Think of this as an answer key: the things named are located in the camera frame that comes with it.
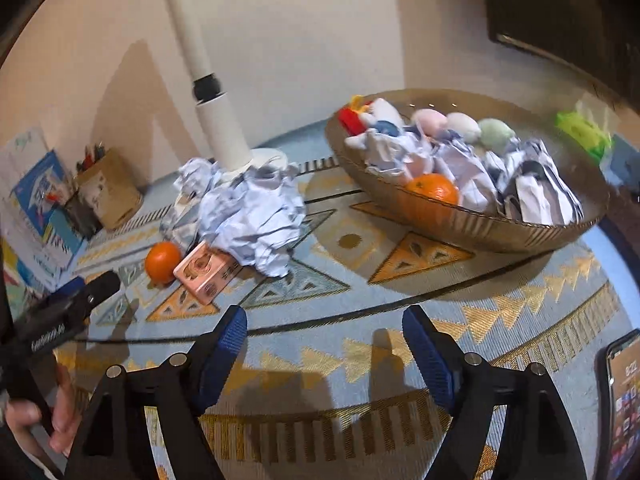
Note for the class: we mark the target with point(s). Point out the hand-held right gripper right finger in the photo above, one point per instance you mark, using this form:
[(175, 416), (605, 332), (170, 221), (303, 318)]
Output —
[(429, 355)]

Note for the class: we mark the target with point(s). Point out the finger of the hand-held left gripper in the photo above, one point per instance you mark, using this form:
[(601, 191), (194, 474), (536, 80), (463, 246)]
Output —
[(67, 287), (102, 285)]

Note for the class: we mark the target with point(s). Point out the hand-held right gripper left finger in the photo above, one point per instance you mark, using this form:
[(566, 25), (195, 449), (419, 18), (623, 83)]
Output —
[(226, 350)]

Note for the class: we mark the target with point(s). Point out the woven wicker basket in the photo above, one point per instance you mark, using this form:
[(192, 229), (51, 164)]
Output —
[(450, 232)]

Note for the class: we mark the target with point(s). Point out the orange fruit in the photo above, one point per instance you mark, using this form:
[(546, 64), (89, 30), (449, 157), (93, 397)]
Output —
[(162, 262), (432, 189)]

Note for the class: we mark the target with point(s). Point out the dark striped paper ball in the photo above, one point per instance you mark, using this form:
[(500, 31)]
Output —
[(542, 187)]

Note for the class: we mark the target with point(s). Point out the white cat plush toy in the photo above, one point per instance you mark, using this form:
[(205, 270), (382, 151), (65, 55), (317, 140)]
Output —
[(386, 110)]

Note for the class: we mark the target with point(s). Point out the red fries plush toy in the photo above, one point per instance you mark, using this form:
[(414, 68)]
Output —
[(350, 119)]

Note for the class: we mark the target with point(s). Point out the person's left hand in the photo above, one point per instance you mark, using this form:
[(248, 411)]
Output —
[(67, 410)]

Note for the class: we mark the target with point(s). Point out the yellow purple book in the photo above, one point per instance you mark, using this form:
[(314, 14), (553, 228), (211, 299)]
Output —
[(12, 275)]

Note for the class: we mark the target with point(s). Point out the dark mesh pen holder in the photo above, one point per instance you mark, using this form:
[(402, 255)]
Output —
[(82, 216)]

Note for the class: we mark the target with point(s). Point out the pink printed box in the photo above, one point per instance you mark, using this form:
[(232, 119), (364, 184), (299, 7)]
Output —
[(205, 271)]

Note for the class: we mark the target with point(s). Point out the tan pen holder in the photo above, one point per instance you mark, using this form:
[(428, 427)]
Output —
[(110, 192)]

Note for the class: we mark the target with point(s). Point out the crumpled plaid paper ball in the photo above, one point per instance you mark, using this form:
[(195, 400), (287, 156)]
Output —
[(176, 225)]

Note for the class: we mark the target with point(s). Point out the blue picture book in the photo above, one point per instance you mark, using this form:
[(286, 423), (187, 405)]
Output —
[(42, 195)]

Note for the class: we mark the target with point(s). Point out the bunch of coloured pens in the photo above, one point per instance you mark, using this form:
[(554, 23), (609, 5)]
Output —
[(90, 156)]

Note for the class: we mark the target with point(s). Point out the large crumpled white paper ball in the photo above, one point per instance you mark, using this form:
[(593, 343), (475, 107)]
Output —
[(250, 215)]

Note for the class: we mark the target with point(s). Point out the smartphone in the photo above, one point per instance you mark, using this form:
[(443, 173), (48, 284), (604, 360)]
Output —
[(622, 400)]

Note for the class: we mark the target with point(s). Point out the blue packet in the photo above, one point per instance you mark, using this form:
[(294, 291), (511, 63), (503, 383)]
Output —
[(620, 162)]

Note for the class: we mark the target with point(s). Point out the green crumpled wrapper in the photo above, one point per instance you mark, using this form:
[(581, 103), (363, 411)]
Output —
[(582, 130)]

